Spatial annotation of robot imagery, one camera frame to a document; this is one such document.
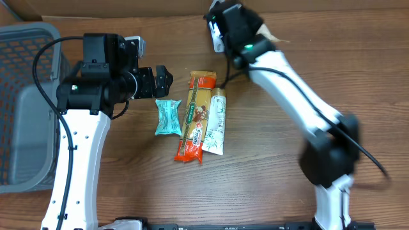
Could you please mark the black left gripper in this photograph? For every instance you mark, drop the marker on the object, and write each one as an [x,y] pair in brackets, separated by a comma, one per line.
[151,88]

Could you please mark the orange spaghetti pasta packet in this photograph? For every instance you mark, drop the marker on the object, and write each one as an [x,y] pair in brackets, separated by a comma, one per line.
[196,116]

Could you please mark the teal snack packet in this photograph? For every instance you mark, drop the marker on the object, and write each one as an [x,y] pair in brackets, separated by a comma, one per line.
[168,120]

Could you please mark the white gold-capped cream tube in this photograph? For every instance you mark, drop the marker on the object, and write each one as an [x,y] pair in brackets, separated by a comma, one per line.
[214,138]

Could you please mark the beige Pantree snack pouch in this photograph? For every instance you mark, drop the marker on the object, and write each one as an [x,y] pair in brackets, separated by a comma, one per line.
[264,30]

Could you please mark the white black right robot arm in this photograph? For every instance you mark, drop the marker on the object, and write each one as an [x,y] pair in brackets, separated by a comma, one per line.
[331,151]

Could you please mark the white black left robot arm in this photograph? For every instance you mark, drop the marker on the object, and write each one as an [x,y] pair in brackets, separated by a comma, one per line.
[108,74]

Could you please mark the white black barcode scanner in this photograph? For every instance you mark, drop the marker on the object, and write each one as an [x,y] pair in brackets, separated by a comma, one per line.
[218,44]

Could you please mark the grey plastic shopping basket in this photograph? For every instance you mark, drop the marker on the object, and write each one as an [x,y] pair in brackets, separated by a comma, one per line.
[29,127]

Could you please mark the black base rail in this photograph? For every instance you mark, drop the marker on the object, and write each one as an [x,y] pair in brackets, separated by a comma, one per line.
[140,223]

